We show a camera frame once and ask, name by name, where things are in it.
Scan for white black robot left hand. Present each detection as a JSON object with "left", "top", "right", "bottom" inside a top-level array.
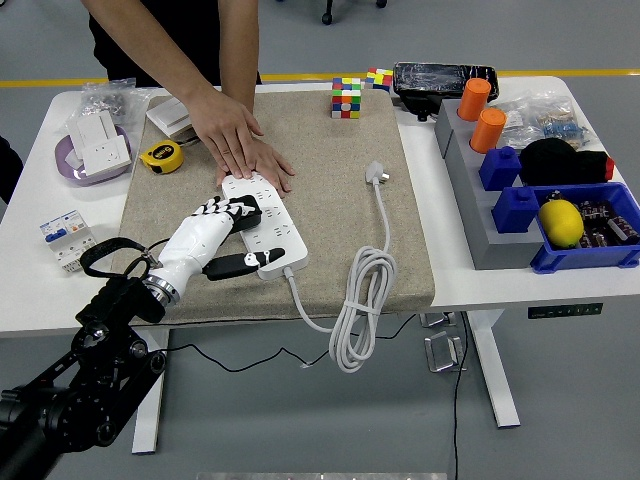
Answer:
[{"left": 149, "top": 196, "right": 287, "bottom": 301}]

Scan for person's left hand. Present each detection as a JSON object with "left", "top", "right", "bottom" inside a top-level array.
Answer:
[{"left": 214, "top": 138, "right": 296, "bottom": 197}]

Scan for person's right hand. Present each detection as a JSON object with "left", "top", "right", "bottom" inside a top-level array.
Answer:
[{"left": 187, "top": 88, "right": 265, "bottom": 180}]

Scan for white power strip with cord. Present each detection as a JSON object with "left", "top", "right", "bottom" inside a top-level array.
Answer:
[{"left": 220, "top": 159, "right": 400, "bottom": 374}]

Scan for yellow tape measure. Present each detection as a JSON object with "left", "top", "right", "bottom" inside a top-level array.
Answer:
[{"left": 138, "top": 139, "right": 185, "bottom": 175}]

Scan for grey-brown fabric mat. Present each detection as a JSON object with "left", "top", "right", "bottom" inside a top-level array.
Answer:
[{"left": 110, "top": 89, "right": 436, "bottom": 326}]

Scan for large colourful puzzle cube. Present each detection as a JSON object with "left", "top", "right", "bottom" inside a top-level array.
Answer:
[{"left": 330, "top": 76, "right": 363, "bottom": 120}]

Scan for person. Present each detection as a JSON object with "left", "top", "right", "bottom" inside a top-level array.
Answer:
[{"left": 88, "top": 0, "right": 262, "bottom": 89}]

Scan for clear bag metal screws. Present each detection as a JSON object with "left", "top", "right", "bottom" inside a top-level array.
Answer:
[{"left": 79, "top": 78, "right": 154, "bottom": 126}]

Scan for white blue circuit breaker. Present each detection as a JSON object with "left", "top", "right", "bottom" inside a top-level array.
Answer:
[{"left": 38, "top": 209, "right": 100, "bottom": 274}]

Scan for small colourful puzzle cube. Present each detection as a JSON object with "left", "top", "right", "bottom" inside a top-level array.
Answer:
[{"left": 363, "top": 67, "right": 394, "bottom": 94}]

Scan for purple plate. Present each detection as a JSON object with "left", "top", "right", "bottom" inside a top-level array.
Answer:
[{"left": 53, "top": 124, "right": 133, "bottom": 188}]

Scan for black chair base castor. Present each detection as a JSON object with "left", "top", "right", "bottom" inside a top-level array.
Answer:
[{"left": 319, "top": 0, "right": 389, "bottom": 26}]

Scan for small black device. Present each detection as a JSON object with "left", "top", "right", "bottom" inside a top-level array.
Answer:
[{"left": 401, "top": 94, "right": 442, "bottom": 123}]

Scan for black plastic-wrapped box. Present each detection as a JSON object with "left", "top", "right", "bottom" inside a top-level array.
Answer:
[{"left": 392, "top": 61, "right": 500, "bottom": 104}]

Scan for white table leg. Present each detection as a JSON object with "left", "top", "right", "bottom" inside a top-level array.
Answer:
[
  {"left": 462, "top": 309, "right": 521, "bottom": 430},
  {"left": 131, "top": 330, "right": 171, "bottom": 456}
]

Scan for grey stepped block base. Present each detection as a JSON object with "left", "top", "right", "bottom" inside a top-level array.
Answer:
[{"left": 433, "top": 97, "right": 546, "bottom": 272}]

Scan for dark rounded object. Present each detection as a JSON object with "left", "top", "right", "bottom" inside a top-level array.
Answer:
[{"left": 0, "top": 134, "right": 24, "bottom": 204}]

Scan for orange plastic cylinder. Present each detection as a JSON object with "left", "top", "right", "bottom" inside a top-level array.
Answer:
[
  {"left": 457, "top": 77, "right": 492, "bottom": 122},
  {"left": 468, "top": 107, "right": 508, "bottom": 154}
]

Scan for small blue studded block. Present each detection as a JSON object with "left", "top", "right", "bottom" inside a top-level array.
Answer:
[{"left": 478, "top": 145, "right": 523, "bottom": 192}]

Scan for large blue studded block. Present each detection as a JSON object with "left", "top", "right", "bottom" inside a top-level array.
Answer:
[{"left": 490, "top": 185, "right": 544, "bottom": 235}]

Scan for clear bag white parts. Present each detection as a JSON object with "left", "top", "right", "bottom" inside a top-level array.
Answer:
[{"left": 499, "top": 97, "right": 544, "bottom": 149}]

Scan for black fabric bundle red end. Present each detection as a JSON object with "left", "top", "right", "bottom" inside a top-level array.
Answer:
[{"left": 518, "top": 137, "right": 615, "bottom": 187}]

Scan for clear bag blue parts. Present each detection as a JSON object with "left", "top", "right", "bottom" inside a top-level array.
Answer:
[{"left": 534, "top": 94, "right": 594, "bottom": 151}]

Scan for yellow lemon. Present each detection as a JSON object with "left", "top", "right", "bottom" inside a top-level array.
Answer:
[{"left": 537, "top": 199, "right": 585, "bottom": 249}]

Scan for blue plastic bin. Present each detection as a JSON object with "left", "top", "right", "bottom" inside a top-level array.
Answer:
[{"left": 529, "top": 181, "right": 640, "bottom": 275}]

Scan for black table control panel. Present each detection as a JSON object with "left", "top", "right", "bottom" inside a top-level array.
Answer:
[{"left": 526, "top": 302, "right": 604, "bottom": 320}]

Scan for dark capacitors pile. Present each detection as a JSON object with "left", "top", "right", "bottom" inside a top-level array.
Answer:
[{"left": 574, "top": 197, "right": 640, "bottom": 250}]

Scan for beige wall switch panel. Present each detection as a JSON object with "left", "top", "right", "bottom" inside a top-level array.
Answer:
[{"left": 162, "top": 119, "right": 199, "bottom": 141}]

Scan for white wall switch panel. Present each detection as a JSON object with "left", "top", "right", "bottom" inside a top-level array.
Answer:
[{"left": 145, "top": 96, "right": 194, "bottom": 132}]

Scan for white wall socket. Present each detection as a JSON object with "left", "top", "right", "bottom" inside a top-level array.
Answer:
[{"left": 79, "top": 137, "right": 130, "bottom": 177}]

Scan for white blank switch plate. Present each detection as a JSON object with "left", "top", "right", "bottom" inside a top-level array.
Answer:
[{"left": 65, "top": 110, "right": 120, "bottom": 154}]

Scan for thin black cable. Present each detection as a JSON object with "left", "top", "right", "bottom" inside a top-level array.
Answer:
[{"left": 347, "top": 313, "right": 419, "bottom": 351}]

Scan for small silver metal bracket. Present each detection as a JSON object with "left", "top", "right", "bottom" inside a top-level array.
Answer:
[{"left": 418, "top": 312, "right": 457, "bottom": 330}]

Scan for large silver metal bracket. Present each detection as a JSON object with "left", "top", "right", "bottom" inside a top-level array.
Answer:
[{"left": 423, "top": 330, "right": 469, "bottom": 374}]

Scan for black floor power cable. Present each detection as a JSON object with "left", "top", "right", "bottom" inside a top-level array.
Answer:
[{"left": 452, "top": 312, "right": 471, "bottom": 480}]

